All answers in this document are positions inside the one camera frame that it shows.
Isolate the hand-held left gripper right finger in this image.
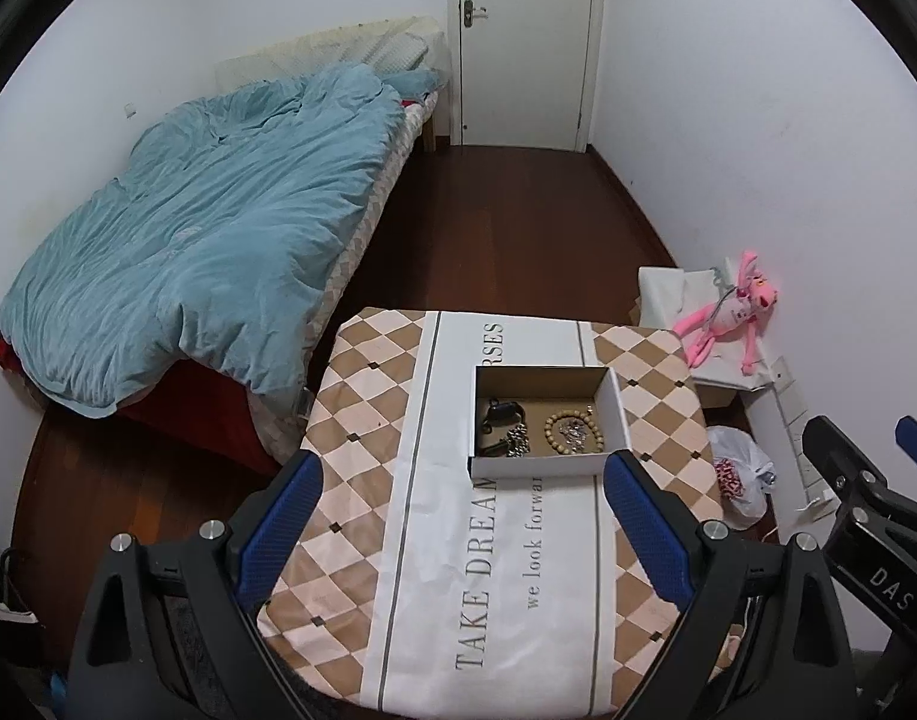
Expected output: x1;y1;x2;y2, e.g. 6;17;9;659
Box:
604;450;856;720

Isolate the white door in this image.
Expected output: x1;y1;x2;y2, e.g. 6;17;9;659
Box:
447;0;605;155

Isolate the blue duvet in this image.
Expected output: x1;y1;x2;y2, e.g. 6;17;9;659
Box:
0;64;440;421

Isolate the silver chain necklace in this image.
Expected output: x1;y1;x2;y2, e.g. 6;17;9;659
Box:
557;405;598;449

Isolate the bed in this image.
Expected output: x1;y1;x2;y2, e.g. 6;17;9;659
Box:
0;15;452;477

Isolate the wooden bead bracelet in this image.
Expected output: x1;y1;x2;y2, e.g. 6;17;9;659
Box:
544;409;605;456

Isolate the white quilted pillow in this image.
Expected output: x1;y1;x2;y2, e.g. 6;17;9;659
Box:
217;13;450;91

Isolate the white printed plastic bag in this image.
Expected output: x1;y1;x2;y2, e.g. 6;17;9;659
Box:
705;426;778;522

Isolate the pink plush toy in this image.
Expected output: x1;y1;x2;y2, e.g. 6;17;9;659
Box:
672;250;783;377

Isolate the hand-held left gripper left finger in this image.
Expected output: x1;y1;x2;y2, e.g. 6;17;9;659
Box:
68;454;326;720

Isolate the beige cloth bag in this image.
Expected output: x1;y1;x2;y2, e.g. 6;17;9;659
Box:
717;604;755;672

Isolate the silver chain bracelet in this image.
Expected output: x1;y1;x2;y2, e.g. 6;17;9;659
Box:
479;424;530;458

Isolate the white power strip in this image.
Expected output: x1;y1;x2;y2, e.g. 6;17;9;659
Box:
769;358;826;518

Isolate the checked beige tablecloth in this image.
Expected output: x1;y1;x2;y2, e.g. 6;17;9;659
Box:
257;306;729;717

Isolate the white cardboard box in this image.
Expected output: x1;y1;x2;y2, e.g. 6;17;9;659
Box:
469;364;630;479

